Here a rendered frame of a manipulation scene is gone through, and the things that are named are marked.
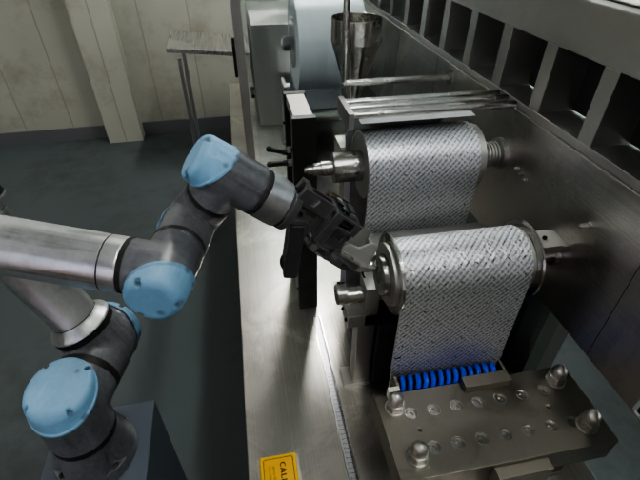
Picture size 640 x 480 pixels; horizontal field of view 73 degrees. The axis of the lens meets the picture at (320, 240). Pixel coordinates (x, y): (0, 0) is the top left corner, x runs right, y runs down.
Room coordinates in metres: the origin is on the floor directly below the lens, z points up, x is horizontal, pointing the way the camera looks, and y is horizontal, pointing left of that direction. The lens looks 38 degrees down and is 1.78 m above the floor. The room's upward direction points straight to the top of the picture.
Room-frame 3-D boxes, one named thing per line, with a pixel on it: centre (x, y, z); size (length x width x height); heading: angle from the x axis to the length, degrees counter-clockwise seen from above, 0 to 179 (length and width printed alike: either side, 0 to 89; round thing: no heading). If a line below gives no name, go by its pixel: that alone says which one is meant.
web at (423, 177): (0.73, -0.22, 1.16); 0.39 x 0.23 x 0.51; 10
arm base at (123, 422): (0.43, 0.45, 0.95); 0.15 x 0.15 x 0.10
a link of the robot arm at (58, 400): (0.44, 0.45, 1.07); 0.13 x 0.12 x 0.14; 177
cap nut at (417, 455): (0.36, -0.17, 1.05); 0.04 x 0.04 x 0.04
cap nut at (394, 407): (0.45, -0.14, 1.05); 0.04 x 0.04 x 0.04
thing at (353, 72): (1.31, -0.10, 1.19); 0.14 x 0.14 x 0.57
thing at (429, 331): (0.54, -0.26, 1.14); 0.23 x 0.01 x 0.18; 100
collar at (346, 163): (0.82, -0.06, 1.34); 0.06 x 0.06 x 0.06; 10
